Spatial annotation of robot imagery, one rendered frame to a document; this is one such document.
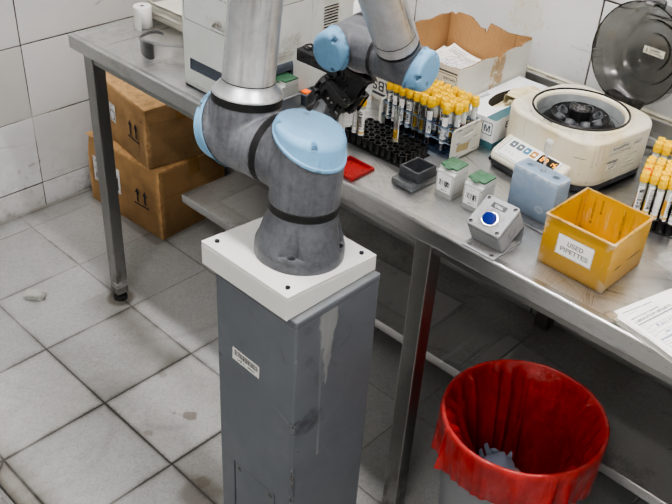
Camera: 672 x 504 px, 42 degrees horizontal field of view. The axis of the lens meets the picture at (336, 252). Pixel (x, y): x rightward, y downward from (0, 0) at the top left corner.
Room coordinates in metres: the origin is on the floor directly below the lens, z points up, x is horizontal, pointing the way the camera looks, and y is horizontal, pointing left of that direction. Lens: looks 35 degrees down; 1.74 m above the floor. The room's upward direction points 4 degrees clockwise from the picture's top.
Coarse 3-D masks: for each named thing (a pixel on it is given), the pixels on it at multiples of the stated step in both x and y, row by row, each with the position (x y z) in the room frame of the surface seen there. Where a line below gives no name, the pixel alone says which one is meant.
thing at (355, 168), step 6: (348, 156) 1.58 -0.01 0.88; (348, 162) 1.56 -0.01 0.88; (354, 162) 1.56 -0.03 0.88; (360, 162) 1.56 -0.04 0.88; (348, 168) 1.54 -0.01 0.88; (354, 168) 1.54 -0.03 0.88; (360, 168) 1.54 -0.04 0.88; (366, 168) 1.54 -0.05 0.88; (372, 168) 1.53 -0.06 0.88; (348, 174) 1.51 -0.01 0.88; (354, 174) 1.51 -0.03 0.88; (360, 174) 1.51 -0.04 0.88; (366, 174) 1.52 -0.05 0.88
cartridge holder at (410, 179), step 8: (416, 160) 1.53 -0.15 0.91; (424, 160) 1.53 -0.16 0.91; (400, 168) 1.50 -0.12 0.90; (408, 168) 1.49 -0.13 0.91; (416, 168) 1.53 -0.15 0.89; (424, 168) 1.52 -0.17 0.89; (432, 168) 1.50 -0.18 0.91; (392, 176) 1.49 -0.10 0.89; (400, 176) 1.50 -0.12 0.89; (408, 176) 1.49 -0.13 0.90; (416, 176) 1.47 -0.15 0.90; (424, 176) 1.48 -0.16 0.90; (432, 176) 1.50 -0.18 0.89; (400, 184) 1.48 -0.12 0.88; (408, 184) 1.47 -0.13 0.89; (416, 184) 1.47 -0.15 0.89; (424, 184) 1.48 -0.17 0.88
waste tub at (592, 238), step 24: (552, 216) 1.25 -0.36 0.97; (576, 216) 1.33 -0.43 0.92; (600, 216) 1.32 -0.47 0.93; (624, 216) 1.29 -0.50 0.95; (648, 216) 1.27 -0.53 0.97; (552, 240) 1.24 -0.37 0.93; (576, 240) 1.21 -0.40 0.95; (600, 240) 1.18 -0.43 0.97; (624, 240) 1.19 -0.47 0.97; (552, 264) 1.23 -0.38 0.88; (576, 264) 1.21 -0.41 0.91; (600, 264) 1.18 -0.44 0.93; (624, 264) 1.21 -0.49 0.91; (600, 288) 1.17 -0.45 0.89
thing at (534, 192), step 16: (528, 160) 1.44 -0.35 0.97; (512, 176) 1.42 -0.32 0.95; (528, 176) 1.40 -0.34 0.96; (544, 176) 1.38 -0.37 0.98; (560, 176) 1.38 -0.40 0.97; (512, 192) 1.42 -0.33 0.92; (528, 192) 1.39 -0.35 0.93; (544, 192) 1.37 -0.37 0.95; (560, 192) 1.36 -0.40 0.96; (528, 208) 1.39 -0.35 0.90; (544, 208) 1.36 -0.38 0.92; (528, 224) 1.36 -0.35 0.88; (544, 224) 1.36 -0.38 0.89
